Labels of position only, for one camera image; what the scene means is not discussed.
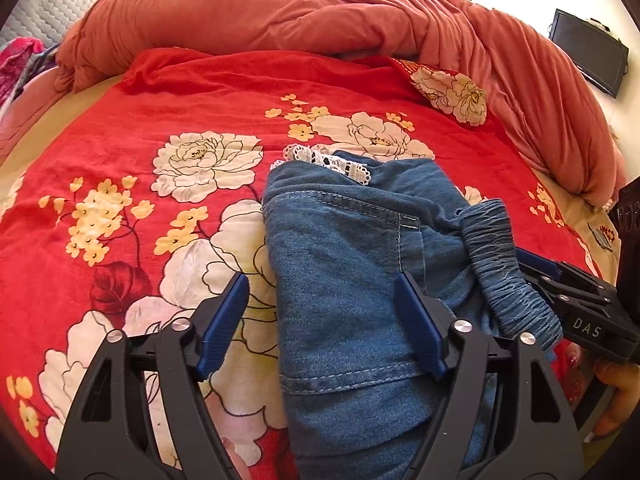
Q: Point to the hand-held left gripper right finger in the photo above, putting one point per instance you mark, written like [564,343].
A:
[420,320]

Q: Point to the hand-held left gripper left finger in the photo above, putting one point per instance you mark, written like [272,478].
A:
[225,320]

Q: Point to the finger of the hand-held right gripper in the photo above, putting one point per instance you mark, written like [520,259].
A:
[555,267]
[547,297]

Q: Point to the blue denim pants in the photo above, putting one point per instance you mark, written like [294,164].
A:
[340,260]

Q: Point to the person's right hand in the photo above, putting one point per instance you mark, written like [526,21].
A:
[620,395]

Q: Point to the red floral blanket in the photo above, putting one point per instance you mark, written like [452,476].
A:
[175,135]

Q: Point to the black flat screen monitor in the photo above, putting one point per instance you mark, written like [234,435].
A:
[590,50]

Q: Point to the pink padded bed edge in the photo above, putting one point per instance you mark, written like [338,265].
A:
[25,105]

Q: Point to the terracotta duvet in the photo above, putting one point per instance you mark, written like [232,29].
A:
[310,10]

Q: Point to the pink patterned cloth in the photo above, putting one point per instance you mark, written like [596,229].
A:
[15,67]

